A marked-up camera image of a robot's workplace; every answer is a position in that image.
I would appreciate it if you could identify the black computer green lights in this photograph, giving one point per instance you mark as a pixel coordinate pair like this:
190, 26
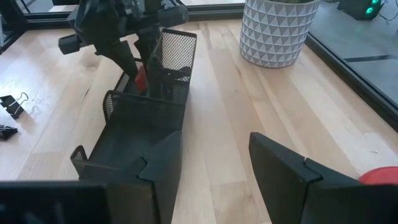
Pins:
354, 9

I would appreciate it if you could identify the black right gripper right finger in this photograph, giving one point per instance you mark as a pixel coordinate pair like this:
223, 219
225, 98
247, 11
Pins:
289, 193

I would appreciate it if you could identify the red eraser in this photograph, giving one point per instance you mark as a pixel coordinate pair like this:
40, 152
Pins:
141, 80

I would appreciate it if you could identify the red desk lamp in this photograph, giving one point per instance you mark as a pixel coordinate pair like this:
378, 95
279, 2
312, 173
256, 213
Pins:
382, 175

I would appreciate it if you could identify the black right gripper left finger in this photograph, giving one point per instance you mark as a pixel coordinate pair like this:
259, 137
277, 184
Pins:
155, 186

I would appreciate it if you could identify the black mesh desk organizer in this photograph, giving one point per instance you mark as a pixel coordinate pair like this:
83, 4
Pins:
140, 133

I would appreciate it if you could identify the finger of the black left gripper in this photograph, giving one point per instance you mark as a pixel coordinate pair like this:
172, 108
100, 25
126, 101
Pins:
154, 71
122, 59

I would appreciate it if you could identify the black binder clip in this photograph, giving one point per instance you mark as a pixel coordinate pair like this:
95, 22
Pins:
7, 131
11, 105

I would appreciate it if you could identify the white triangle-patterned plant pot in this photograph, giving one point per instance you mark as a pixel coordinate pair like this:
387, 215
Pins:
276, 34

